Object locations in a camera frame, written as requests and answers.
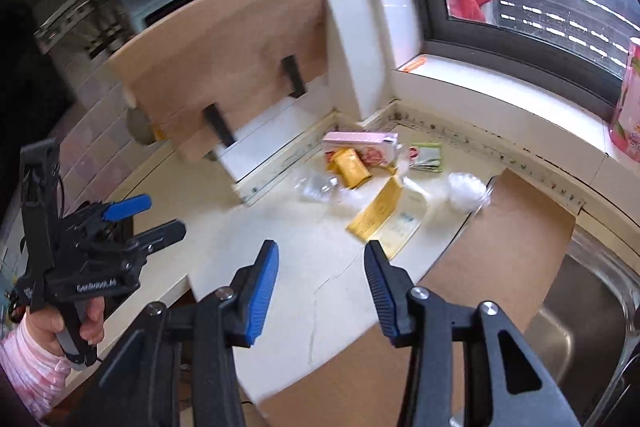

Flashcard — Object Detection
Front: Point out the white plastic bag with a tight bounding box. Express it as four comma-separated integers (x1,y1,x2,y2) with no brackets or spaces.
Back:
447,172,490,213

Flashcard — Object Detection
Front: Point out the wooden cutting board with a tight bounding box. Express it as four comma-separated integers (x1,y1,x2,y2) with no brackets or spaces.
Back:
107,0,328,161

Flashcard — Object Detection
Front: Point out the pink strawberry milk carton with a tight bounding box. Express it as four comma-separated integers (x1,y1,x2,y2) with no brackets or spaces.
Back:
322,131,399,167

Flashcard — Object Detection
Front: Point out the yellow wrapper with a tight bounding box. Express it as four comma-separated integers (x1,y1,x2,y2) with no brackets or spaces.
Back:
329,148,372,190

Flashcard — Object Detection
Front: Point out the brown cardboard sheet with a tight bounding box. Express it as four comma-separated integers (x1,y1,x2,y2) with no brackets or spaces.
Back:
260,170,577,426

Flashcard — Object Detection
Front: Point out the person's left hand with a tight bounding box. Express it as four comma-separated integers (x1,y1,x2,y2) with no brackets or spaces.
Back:
25,297,105,357

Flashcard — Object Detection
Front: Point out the pink striped left sleeve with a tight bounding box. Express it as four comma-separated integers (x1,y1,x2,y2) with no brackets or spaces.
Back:
1,322,72,426

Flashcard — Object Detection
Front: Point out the orange lighter on sill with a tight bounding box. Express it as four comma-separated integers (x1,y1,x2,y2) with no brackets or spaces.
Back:
399,54,427,72

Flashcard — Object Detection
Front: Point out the stainless steel sink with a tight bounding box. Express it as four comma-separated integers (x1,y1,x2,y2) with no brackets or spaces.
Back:
525,227,639,426

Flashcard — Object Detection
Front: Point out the green white small packet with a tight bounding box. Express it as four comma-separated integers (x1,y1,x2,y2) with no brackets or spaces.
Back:
409,142,442,172

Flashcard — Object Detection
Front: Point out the clear plastic bottle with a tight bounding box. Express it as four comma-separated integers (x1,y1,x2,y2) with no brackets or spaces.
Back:
294,171,341,204

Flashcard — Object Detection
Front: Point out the yellow white pouch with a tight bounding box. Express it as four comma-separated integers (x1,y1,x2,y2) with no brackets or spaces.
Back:
346,176,430,260

